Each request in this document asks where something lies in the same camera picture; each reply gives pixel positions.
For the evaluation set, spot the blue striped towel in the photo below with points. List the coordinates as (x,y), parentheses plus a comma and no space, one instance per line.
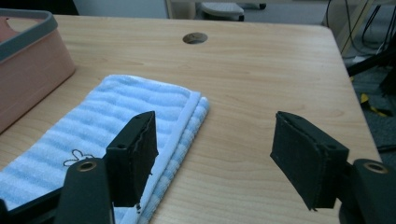
(102,118)

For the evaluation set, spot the yellow black floor tape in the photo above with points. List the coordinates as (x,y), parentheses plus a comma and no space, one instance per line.
(372,105)

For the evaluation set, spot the white chair base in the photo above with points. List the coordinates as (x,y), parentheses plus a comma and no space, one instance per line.
(222,10)

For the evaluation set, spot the black stand leg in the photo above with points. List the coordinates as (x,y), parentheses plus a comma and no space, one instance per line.
(372,62)

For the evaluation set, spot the beige desk leg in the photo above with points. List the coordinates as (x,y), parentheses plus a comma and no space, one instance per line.
(355,25)

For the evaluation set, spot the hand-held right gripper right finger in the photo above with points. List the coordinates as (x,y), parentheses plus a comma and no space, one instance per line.
(306,155)

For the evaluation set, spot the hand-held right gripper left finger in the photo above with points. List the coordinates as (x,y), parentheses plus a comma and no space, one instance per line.
(134,161)

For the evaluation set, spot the pink storage box grey rim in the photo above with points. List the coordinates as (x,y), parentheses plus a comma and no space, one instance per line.
(28,74)

